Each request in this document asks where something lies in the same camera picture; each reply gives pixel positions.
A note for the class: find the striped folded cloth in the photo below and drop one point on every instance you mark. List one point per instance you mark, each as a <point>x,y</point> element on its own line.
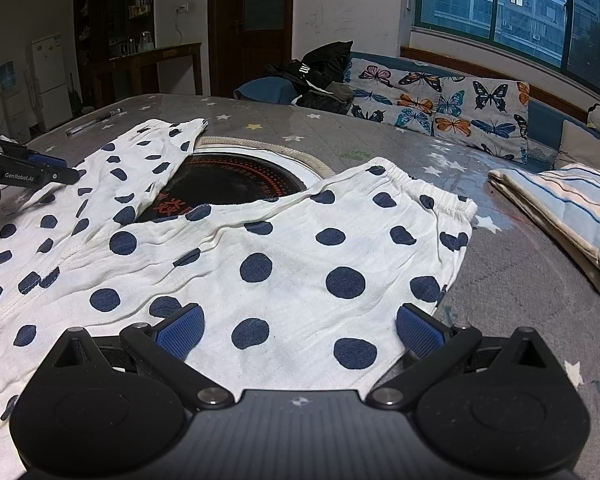
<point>565,210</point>

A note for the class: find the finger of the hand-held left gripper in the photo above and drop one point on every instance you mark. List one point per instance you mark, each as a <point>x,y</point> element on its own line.
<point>40,176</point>
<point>47,160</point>

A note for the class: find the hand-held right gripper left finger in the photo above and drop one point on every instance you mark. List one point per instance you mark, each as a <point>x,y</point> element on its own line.
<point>182,330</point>

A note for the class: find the white wall socket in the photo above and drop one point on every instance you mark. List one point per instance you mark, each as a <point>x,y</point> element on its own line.
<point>182,9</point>

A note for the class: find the white refrigerator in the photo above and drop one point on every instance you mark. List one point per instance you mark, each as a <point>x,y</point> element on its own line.
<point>52,85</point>

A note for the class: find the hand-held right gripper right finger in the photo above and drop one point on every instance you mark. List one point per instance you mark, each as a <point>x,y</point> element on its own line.
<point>417,330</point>

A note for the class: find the clear glass pitcher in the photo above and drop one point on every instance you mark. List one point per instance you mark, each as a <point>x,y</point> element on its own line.
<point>145,42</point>

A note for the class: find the black pen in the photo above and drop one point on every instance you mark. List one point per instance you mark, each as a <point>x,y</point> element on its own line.
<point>95,121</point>

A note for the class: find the brown wooden door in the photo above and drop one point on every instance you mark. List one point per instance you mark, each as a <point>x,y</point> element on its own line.
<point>250,50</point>

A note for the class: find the grey sofa cushion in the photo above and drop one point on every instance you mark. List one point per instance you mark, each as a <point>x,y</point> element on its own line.
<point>580,145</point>

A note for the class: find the water dispenser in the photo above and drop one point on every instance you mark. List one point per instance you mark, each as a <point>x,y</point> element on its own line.
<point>15,110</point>

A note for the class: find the grey star-print table cover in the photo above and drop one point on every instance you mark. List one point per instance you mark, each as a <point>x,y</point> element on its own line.
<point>505,310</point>

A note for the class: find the round black table heater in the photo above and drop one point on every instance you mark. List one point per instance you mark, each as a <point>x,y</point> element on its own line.
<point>230,180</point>

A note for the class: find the dark wooden shelf cabinet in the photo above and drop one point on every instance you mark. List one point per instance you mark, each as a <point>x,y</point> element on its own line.
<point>97,35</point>

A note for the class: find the dark wooden side table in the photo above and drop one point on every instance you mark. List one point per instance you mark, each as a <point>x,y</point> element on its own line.
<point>170,52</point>

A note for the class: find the blue sofa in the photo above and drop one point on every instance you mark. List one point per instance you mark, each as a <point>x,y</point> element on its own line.
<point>270,90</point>

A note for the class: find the green-framed window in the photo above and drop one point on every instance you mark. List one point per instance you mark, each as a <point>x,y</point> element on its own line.
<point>530,15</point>

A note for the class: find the white polka-dot pants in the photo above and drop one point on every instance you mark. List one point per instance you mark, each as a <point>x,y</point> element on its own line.
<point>280,240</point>

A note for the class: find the olive green cloth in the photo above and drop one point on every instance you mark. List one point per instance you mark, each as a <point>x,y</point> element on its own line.
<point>342,92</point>

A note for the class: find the black jacket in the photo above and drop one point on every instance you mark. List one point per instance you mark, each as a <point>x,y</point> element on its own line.
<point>320,65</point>

